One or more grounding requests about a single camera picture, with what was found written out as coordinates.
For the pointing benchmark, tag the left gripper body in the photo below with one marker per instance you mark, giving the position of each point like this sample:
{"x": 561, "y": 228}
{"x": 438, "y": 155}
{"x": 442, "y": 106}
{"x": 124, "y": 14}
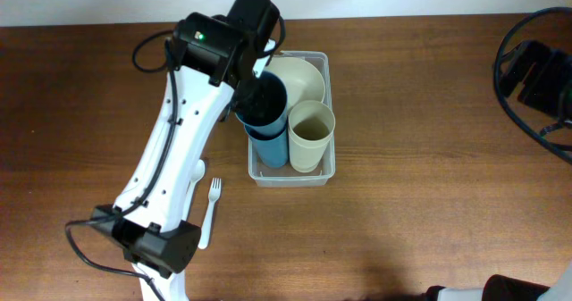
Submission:
{"x": 255, "y": 101}

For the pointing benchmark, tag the blue cup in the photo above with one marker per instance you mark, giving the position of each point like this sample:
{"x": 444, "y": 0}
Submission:
{"x": 273, "y": 151}
{"x": 274, "y": 119}

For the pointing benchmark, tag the cream bowl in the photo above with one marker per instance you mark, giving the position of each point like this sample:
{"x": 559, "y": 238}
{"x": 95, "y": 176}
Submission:
{"x": 302, "y": 80}

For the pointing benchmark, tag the beige cup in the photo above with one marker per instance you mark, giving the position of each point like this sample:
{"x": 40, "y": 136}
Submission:
{"x": 304, "y": 161}
{"x": 311, "y": 126}

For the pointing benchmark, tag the white plastic spoon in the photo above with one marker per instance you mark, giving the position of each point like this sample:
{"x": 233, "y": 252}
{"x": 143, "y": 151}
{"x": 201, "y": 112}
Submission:
{"x": 196, "y": 176}

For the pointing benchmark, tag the white plastic fork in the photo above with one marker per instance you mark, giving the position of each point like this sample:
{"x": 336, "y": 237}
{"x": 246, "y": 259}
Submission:
{"x": 213, "y": 196}

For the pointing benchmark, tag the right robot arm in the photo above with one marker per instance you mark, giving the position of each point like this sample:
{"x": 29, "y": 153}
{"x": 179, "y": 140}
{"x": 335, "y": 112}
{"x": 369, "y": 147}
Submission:
{"x": 545, "y": 74}

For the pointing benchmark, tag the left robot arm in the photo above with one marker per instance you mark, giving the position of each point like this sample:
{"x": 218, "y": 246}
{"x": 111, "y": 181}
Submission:
{"x": 212, "y": 65}

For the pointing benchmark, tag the clear plastic container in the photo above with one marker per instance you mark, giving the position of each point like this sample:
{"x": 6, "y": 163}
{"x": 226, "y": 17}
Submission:
{"x": 286, "y": 176}

